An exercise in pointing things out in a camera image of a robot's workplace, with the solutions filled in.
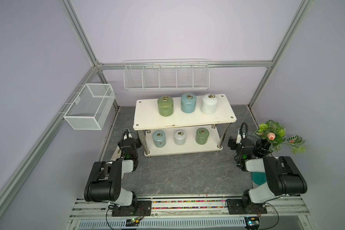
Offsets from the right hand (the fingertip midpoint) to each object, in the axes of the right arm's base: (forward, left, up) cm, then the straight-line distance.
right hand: (238, 136), depth 94 cm
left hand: (-1, +70, +2) cm, 70 cm away
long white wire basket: (+40, +32, +21) cm, 55 cm away
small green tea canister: (-4, +25, +7) cm, 27 cm away
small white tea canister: (-4, +39, +6) cm, 39 cm away
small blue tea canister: (-6, +51, +7) cm, 52 cm away
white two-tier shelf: (-10, +35, +27) cm, 45 cm away
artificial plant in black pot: (-13, -6, +21) cm, 26 cm away
